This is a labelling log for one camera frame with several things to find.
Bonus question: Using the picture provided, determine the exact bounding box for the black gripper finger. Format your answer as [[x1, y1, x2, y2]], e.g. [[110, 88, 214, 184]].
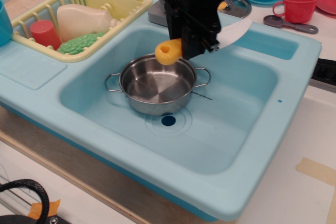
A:
[[181, 23, 205, 59], [166, 8, 183, 39]]

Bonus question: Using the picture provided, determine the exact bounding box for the yellow handled white toy knife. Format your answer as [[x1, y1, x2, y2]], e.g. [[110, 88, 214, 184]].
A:
[[154, 19, 253, 66]]

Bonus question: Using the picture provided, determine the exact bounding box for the metal pot lid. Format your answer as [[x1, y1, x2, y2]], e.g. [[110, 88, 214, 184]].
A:
[[219, 0, 252, 18]]

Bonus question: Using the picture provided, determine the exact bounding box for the stainless steel pot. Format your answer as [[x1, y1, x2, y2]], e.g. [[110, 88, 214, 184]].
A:
[[104, 54, 212, 116]]

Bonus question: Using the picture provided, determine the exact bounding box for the grey toy faucet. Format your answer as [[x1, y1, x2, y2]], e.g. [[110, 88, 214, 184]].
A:
[[148, 0, 167, 27]]

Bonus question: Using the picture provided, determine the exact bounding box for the yellow dish brush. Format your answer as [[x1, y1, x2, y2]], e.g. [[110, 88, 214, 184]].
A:
[[217, 2, 227, 11]]

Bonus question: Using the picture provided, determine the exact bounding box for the yellow dish drying rack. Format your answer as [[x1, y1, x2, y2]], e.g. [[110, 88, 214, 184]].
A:
[[11, 0, 153, 63]]

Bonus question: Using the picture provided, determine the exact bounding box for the grey plastic spoon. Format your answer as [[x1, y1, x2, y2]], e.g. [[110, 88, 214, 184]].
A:
[[263, 15, 319, 35]]

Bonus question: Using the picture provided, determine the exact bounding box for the green plastic vegetable toy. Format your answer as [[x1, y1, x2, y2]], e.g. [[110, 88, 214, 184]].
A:
[[57, 33, 104, 55]]

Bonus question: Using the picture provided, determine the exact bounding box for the cream plastic chicken toy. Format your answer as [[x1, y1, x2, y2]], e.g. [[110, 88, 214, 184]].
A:
[[57, 4, 120, 42]]

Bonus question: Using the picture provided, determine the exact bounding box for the red plastic mug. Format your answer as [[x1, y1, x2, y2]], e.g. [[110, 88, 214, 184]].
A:
[[272, 0, 317, 24]]

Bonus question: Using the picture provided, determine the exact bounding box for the red plastic cup in rack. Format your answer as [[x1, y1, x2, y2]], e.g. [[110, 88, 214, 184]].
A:
[[30, 20, 62, 50]]

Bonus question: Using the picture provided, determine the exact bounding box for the blue plastic cup at left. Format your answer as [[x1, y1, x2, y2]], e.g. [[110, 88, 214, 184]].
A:
[[0, 0, 13, 46]]

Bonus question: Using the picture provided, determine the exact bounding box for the masking tape strip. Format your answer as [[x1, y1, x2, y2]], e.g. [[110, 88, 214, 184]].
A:
[[296, 157, 335, 187]]

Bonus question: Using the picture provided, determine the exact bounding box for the orange tape piece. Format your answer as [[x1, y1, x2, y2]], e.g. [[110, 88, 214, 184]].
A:
[[27, 199, 61, 220]]

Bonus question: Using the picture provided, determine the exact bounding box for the black bracket at right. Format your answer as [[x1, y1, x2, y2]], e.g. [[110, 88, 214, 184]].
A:
[[311, 58, 336, 86]]

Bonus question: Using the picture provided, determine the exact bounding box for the black braided cable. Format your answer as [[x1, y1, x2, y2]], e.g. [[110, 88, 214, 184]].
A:
[[0, 179, 50, 224]]

